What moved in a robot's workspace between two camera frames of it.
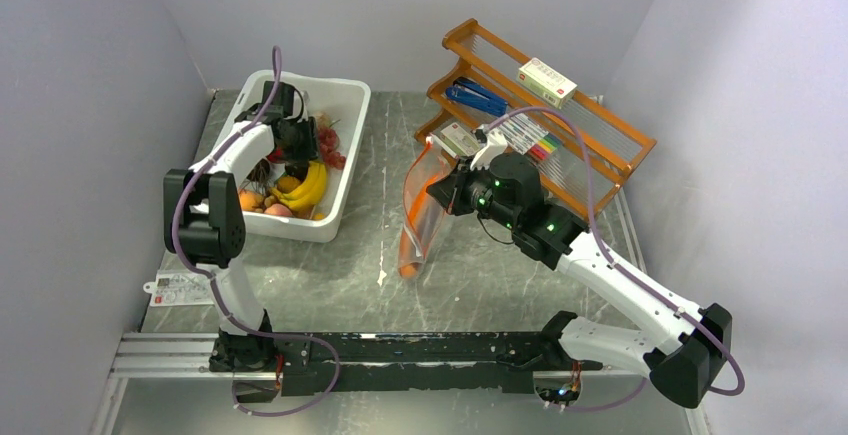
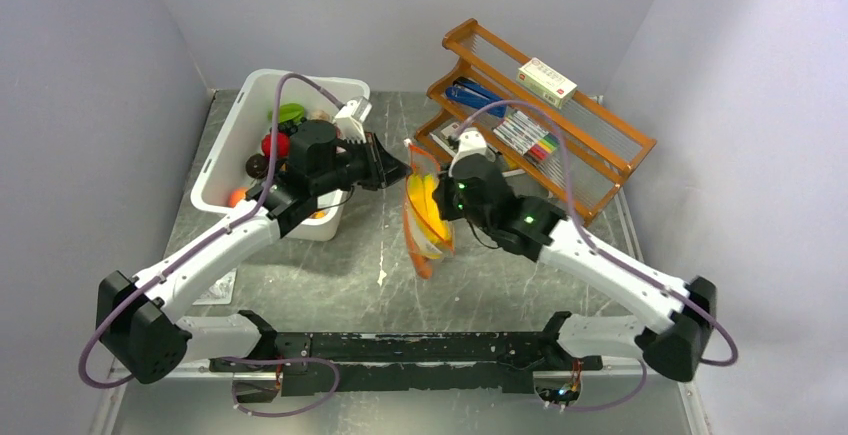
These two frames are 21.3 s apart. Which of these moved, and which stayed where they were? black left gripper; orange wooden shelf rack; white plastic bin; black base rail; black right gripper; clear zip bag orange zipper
Moved: clear zip bag orange zipper; black left gripper
Stayed: black base rail; orange wooden shelf rack; white plastic bin; black right gripper
